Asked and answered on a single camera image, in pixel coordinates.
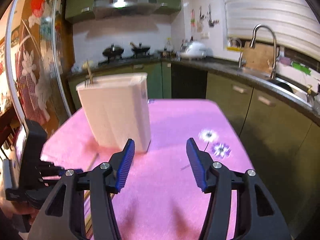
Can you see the white window blind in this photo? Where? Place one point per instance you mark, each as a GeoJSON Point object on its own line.
{"type": "Point", "coordinates": [293, 22]}

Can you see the wooden chopstick pair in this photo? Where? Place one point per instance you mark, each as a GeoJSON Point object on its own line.
{"type": "Point", "coordinates": [96, 156]}
{"type": "Point", "coordinates": [87, 216]}

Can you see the white plastic utensil holder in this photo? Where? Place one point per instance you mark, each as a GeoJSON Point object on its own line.
{"type": "Point", "coordinates": [116, 108]}

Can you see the glass sliding door floral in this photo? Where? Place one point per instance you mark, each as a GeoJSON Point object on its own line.
{"type": "Point", "coordinates": [36, 56]}

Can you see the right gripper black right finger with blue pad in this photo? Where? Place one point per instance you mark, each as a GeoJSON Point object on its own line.
{"type": "Point", "coordinates": [257, 214]}

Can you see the black plastic fork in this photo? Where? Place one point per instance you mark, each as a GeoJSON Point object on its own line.
{"type": "Point", "coordinates": [88, 83]}

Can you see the pink floral tablecloth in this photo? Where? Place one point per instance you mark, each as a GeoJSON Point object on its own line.
{"type": "Point", "coordinates": [160, 199]}

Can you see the steel range hood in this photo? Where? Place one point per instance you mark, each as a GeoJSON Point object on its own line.
{"type": "Point", "coordinates": [115, 8]}

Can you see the steel kitchen faucet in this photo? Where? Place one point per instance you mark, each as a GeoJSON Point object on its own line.
{"type": "Point", "coordinates": [274, 40]}

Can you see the black wok right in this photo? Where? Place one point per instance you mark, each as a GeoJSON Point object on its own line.
{"type": "Point", "coordinates": [140, 49]}

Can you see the wooden cutting board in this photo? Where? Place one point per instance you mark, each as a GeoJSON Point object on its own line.
{"type": "Point", "coordinates": [259, 58]}

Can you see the wooden chopstick single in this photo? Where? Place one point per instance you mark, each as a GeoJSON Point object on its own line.
{"type": "Point", "coordinates": [89, 73]}

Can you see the white rice cooker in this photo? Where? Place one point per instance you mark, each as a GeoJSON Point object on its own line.
{"type": "Point", "coordinates": [193, 50]}

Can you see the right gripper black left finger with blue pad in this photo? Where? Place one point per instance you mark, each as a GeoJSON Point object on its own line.
{"type": "Point", "coordinates": [62, 214]}

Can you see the small steel tap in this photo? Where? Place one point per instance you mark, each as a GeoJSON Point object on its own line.
{"type": "Point", "coordinates": [235, 45]}

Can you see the steel sink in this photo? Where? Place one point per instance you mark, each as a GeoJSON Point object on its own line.
{"type": "Point", "coordinates": [288, 86]}

